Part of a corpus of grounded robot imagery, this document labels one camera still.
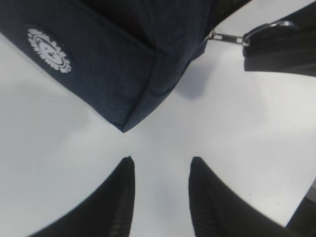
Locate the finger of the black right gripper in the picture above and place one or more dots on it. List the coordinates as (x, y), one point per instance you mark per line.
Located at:
(287, 45)

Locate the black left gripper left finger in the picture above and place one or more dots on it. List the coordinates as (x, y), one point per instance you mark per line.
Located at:
(107, 212)

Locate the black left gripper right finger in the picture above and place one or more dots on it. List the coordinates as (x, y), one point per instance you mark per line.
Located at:
(217, 211)

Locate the dark blue lunch bag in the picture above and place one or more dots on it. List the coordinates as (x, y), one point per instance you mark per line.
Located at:
(122, 57)

